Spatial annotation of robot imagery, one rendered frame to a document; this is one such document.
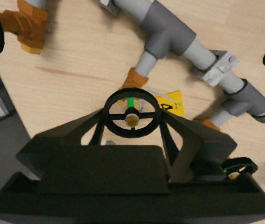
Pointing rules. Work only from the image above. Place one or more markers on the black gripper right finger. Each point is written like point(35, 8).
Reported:
point(202, 145)

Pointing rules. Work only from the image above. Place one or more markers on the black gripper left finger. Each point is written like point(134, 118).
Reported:
point(72, 132)

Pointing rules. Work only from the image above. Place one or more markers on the yellow diamond-shaped tag with chain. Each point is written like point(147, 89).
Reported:
point(168, 101)

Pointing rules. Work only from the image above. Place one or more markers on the grey hex nut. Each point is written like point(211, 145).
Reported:
point(110, 142)

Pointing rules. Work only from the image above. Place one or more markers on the grey pipe manifold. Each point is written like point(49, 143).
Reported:
point(167, 33)

